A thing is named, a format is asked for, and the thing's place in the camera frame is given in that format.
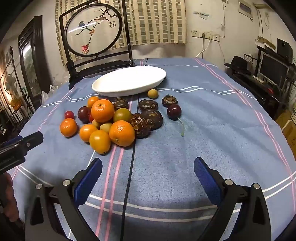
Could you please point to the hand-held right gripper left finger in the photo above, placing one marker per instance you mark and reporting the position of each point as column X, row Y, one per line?
column 89, row 180

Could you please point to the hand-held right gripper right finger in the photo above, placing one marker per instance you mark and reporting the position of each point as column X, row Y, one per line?
column 205, row 178

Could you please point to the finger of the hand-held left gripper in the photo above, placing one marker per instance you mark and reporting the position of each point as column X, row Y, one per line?
column 12, row 141
column 32, row 140

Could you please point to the small mandarin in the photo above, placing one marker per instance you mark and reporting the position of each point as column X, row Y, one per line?
column 68, row 127

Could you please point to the orange cherry tomato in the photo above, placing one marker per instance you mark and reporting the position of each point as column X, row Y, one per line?
column 86, row 133
column 92, row 100
column 100, row 141

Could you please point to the small red cherry tomato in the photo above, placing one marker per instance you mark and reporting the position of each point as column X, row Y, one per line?
column 69, row 114

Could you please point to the dark red plum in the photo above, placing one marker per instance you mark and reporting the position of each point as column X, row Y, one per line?
column 174, row 111
column 83, row 114

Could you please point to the large mandarin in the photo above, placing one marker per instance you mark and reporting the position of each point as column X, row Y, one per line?
column 103, row 110

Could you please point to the white oval plate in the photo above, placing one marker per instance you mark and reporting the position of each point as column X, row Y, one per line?
column 129, row 80

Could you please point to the person's left hand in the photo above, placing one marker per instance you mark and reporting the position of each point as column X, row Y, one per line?
column 8, row 197

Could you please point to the yellow box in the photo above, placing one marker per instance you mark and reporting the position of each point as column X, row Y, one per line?
column 15, row 104

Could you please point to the blue striped tablecloth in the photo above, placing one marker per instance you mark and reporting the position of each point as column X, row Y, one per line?
column 208, row 139

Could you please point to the white plastic bag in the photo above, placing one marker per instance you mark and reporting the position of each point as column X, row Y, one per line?
column 47, row 93

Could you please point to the longan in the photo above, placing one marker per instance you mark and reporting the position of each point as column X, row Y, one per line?
column 106, row 127
column 95, row 123
column 152, row 93

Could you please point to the standing fan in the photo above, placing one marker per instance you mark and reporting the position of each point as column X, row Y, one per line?
column 9, row 84

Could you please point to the dark framed painting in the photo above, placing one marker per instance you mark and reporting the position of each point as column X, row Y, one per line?
column 30, row 67

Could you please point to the yellow green tomato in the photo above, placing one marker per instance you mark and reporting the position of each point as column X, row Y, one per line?
column 122, row 115

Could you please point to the sprouted water chestnut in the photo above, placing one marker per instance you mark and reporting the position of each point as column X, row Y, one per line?
column 121, row 103

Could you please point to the cardboard box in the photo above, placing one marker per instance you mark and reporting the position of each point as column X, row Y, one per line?
column 289, row 125

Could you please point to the black desk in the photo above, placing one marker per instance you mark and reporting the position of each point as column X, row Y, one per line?
column 259, row 90

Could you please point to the black hat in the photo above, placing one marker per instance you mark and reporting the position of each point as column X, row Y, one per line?
column 238, row 63

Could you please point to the round embroidered bird screen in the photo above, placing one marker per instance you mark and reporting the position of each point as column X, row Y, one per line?
column 92, row 30

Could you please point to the computer monitor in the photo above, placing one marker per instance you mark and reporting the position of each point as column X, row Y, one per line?
column 272, row 69

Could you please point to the black speaker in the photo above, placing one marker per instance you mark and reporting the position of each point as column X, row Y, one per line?
column 284, row 49

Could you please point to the checked beige curtain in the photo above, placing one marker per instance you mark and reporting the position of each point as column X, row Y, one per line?
column 157, row 23

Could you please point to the white wall socket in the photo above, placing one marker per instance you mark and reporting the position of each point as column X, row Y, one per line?
column 211, row 36
column 195, row 33

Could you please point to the white wall vent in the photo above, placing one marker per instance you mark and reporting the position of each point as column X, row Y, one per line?
column 245, row 8

